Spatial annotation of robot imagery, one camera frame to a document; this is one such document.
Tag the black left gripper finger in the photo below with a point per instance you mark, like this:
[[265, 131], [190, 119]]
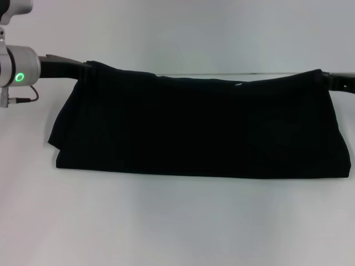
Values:
[[87, 67]]

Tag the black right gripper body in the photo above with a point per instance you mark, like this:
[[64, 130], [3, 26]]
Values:
[[342, 80]]

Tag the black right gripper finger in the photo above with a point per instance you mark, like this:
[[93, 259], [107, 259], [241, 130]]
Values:
[[325, 77]]

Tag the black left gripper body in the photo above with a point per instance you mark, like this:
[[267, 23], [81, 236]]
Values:
[[58, 67]]

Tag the black shirt with white print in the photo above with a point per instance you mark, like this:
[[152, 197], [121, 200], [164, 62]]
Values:
[[194, 124]]

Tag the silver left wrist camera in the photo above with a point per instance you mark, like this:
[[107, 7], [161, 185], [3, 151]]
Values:
[[14, 9]]

